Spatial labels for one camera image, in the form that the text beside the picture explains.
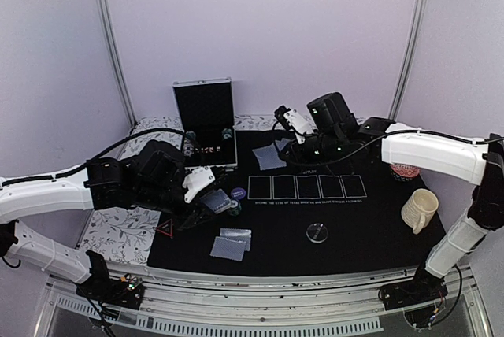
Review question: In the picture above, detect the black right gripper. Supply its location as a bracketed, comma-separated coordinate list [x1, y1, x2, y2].
[280, 128, 346, 172]

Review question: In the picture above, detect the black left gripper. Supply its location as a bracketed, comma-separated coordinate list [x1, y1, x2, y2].
[133, 175, 218, 231]

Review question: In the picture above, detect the blue patterned card deck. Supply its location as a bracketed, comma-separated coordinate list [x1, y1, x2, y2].
[200, 189, 232, 214]

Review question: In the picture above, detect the green poker chip pile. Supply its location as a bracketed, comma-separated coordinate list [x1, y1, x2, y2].
[227, 200, 241, 216]

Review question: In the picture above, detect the purple small blind button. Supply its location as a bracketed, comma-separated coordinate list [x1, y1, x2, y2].
[230, 187, 246, 200]

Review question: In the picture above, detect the long poker chip stack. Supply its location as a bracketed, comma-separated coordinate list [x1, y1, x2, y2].
[183, 131, 196, 157]

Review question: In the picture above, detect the short poker chip stack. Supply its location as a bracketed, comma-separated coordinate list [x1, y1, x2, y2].
[221, 128, 233, 141]

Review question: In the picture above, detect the clear dealer button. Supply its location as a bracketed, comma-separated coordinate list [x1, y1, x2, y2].
[306, 223, 328, 244]

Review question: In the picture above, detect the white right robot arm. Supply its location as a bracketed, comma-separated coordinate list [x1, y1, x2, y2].
[274, 92, 503, 302]

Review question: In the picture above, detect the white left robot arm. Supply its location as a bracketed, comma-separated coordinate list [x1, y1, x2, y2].
[1, 140, 217, 301]

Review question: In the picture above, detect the red triangle all-in marker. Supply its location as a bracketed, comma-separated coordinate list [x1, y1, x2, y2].
[155, 219, 173, 239]

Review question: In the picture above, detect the red dice row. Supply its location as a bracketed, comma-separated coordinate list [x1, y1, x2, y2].
[195, 146, 221, 154]

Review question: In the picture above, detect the red patterned round tin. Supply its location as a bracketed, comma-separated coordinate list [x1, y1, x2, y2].
[390, 164, 421, 182]

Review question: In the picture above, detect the floral white tablecloth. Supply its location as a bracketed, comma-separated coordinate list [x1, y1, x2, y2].
[78, 114, 391, 267]

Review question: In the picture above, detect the black poker mat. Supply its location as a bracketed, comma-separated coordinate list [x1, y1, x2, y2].
[147, 131, 445, 276]

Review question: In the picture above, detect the aluminium poker chip case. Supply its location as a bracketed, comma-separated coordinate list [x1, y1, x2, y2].
[173, 77, 238, 168]

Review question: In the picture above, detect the cream ribbed mug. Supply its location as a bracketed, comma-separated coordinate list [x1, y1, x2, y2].
[401, 188, 439, 235]

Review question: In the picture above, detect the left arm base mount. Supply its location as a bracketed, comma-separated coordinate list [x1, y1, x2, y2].
[76, 250, 145, 310]

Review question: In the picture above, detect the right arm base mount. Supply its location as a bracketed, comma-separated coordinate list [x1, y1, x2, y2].
[378, 266, 448, 310]

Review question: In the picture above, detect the right aluminium frame post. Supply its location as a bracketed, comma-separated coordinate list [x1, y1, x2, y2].
[388, 0, 428, 120]

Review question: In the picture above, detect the aluminium frame post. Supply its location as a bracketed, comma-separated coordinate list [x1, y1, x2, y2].
[388, 0, 428, 120]
[96, 0, 137, 127]

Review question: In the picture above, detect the left aluminium frame post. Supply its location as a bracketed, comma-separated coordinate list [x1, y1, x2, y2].
[96, 0, 137, 127]

